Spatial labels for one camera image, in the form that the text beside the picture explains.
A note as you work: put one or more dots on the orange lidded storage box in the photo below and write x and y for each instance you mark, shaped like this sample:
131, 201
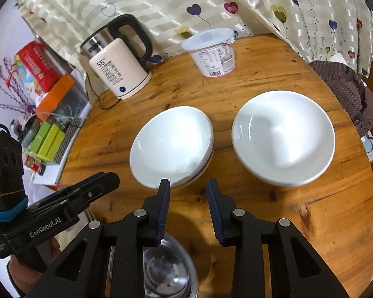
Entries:
65, 99

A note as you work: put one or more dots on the white shelf board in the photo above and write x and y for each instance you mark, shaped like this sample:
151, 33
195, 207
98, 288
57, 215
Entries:
48, 173

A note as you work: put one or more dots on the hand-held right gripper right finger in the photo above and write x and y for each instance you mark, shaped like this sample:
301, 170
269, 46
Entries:
216, 217

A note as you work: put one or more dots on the lime green flat box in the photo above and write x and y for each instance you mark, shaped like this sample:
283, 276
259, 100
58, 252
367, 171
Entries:
52, 144

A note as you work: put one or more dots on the cream electric kettle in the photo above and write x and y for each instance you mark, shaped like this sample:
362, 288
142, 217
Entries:
118, 65

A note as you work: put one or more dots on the colourful printed carton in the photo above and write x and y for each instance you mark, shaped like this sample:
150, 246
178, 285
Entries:
21, 79

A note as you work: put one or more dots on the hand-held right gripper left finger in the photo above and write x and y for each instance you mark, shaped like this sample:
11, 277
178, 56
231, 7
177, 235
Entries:
161, 214

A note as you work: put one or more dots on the red package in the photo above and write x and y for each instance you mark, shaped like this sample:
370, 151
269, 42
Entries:
40, 65

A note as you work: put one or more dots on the white bowl with blue stripe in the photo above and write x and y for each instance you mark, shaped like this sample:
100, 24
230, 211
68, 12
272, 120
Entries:
167, 142
283, 136

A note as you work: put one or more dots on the dark checkered cloth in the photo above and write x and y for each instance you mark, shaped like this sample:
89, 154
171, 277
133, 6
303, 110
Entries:
351, 96

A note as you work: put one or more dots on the purple budded branches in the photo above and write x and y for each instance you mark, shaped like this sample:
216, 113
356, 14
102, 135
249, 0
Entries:
6, 99

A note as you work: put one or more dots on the zigzag patterned box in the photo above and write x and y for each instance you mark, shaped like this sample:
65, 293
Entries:
68, 139

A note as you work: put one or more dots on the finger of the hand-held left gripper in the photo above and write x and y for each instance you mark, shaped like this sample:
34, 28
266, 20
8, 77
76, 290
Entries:
91, 180
90, 194

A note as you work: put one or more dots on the stainless steel bowl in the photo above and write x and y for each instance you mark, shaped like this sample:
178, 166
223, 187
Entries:
164, 273

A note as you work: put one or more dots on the person's left hand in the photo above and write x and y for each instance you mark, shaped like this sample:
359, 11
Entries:
21, 276

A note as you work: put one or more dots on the white plastic tub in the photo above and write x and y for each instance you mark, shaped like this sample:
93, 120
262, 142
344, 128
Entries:
213, 52

